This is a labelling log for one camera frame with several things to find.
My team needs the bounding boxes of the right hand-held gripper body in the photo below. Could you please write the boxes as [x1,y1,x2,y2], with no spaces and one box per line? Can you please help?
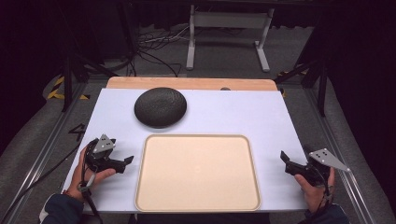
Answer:
[305,147,351,188]

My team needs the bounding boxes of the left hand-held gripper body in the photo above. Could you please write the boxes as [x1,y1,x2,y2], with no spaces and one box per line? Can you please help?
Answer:
[84,133,118,173]

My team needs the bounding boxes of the black textured round bowl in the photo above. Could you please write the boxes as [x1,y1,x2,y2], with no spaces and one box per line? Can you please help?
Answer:
[134,87,188,129]

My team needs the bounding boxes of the beige rectangular tray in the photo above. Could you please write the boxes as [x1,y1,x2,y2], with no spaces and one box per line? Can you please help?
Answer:
[134,133,262,214]

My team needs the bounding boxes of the person's right hand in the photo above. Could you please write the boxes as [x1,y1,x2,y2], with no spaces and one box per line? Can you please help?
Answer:
[293,167,336,215]

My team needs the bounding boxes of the person's left hand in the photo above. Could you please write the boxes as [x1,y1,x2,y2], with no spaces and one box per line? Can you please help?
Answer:
[65,147,117,203]

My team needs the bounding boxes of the white table cover board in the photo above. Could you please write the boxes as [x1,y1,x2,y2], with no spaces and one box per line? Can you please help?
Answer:
[61,88,310,215]

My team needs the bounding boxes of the yellow black floor tape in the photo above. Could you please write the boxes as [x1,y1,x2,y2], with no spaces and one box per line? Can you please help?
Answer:
[46,76,92,102]
[276,63,310,98]

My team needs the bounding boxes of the black tripod stand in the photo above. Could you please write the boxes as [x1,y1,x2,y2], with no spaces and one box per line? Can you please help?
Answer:
[59,0,120,113]
[273,18,329,118]

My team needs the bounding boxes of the wooden table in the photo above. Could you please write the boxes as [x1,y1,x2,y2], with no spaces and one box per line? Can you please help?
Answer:
[106,76,278,92]

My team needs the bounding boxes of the white metal stand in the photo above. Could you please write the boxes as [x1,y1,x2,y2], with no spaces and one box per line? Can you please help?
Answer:
[185,4,276,74]

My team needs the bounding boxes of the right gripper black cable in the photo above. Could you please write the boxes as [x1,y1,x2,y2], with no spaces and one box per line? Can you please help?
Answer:
[311,169,334,218]

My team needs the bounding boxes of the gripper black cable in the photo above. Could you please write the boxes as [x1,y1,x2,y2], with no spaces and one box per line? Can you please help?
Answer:
[311,169,334,218]
[0,138,105,224]

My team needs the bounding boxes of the aluminium floor rail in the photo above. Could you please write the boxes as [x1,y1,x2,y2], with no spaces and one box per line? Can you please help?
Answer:
[0,83,89,224]
[305,88,378,224]

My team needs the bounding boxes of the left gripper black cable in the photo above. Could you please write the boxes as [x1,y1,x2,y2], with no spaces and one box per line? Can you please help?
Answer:
[0,138,105,224]

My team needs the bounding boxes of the black floor cables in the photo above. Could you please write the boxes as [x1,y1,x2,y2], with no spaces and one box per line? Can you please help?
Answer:
[133,25,191,78]

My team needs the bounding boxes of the black equipment post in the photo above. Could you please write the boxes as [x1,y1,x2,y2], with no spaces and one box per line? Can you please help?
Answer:
[116,0,138,61]

